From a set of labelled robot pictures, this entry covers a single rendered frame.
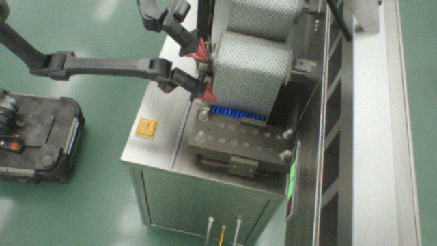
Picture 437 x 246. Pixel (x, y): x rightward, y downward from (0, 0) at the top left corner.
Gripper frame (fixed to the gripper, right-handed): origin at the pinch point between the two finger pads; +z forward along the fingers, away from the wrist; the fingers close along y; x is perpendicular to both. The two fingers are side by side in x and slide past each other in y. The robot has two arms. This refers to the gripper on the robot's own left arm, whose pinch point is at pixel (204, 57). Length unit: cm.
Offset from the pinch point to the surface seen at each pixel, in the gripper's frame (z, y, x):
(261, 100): 24.1, 5.6, 8.6
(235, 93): 16.6, 5.2, 2.1
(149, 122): 9.0, 12.1, -35.3
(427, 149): 199, -63, 26
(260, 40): 13.3, -13.6, 13.3
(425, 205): 194, -20, 21
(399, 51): 28, 1, 57
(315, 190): 11, 52, 39
